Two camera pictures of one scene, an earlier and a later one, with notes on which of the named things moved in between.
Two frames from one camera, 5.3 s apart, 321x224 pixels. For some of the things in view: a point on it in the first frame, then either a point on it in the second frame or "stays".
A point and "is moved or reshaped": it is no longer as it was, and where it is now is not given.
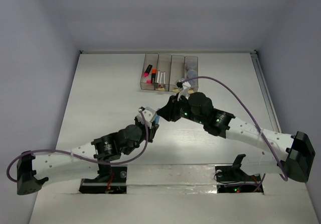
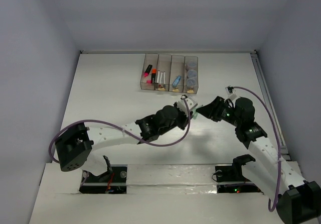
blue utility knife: [157, 119] is moved or reshaped
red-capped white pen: [161, 77] stays
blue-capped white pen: [158, 77] stays
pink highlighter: [148, 70] stays
